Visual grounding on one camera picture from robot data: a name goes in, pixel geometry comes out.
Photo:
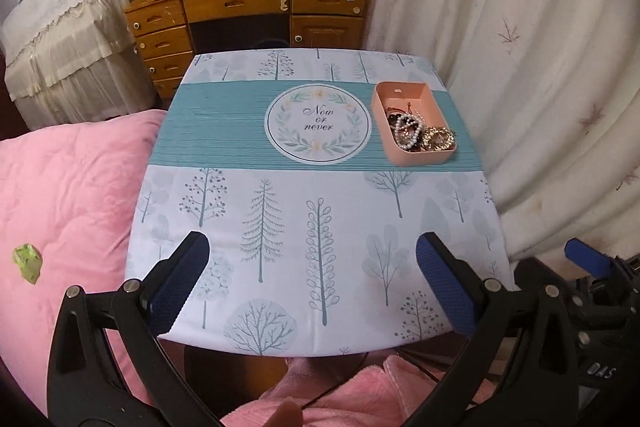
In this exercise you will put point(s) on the pink quilt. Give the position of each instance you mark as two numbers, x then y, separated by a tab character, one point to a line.
70	191

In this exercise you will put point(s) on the white lace cover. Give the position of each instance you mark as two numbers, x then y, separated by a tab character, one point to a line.
73	61

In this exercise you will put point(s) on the wooden desk with drawers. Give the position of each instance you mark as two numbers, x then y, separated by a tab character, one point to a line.
170	33

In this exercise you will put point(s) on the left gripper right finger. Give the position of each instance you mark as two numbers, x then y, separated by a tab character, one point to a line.
539	386

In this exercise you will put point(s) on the green paper scrap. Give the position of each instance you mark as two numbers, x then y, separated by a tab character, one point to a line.
29	261

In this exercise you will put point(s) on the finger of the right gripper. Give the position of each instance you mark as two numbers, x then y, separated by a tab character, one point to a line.
587	258

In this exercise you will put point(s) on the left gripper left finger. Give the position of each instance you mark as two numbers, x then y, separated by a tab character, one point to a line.
85	386

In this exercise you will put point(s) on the white curtain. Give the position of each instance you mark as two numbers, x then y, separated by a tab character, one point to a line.
549	91

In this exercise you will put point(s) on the tree pattern tablecloth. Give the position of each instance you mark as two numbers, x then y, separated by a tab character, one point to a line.
276	157

